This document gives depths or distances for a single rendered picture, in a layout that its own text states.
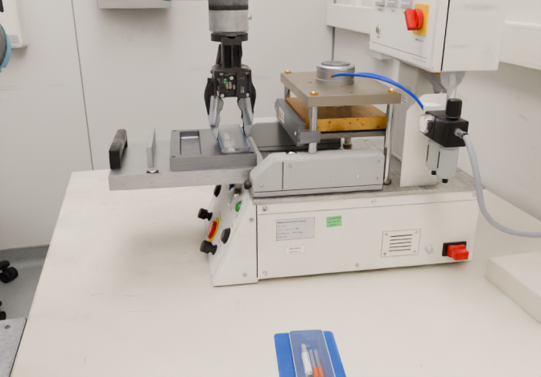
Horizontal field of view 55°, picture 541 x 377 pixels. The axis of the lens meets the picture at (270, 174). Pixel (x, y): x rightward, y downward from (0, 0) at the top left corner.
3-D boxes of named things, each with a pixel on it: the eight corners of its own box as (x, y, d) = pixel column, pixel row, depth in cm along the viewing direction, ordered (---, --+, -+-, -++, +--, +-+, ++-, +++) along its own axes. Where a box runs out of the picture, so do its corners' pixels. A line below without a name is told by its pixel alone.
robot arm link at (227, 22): (207, 9, 100) (249, 8, 102) (208, 33, 102) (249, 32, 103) (209, 10, 93) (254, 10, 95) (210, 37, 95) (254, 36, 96)
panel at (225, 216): (204, 217, 129) (234, 151, 125) (212, 281, 102) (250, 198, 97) (197, 214, 129) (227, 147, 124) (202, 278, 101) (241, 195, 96)
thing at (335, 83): (378, 107, 125) (382, 52, 121) (438, 144, 97) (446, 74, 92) (279, 111, 122) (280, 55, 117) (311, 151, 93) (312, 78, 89)
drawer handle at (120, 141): (128, 146, 113) (126, 128, 111) (121, 168, 99) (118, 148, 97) (118, 146, 112) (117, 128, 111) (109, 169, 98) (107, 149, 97)
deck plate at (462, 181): (411, 139, 134) (412, 136, 134) (485, 189, 102) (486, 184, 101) (234, 148, 127) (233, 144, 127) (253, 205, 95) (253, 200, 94)
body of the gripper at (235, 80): (212, 102, 98) (210, 36, 94) (210, 93, 106) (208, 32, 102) (253, 101, 99) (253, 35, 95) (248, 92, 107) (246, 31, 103)
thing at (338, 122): (356, 112, 121) (358, 71, 118) (392, 138, 101) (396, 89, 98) (283, 114, 119) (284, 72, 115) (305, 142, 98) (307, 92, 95)
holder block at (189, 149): (245, 137, 119) (245, 126, 118) (257, 166, 100) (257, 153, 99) (171, 140, 116) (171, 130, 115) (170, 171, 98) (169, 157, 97)
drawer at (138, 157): (252, 151, 121) (251, 118, 119) (266, 185, 101) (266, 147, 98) (121, 158, 117) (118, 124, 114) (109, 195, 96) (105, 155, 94)
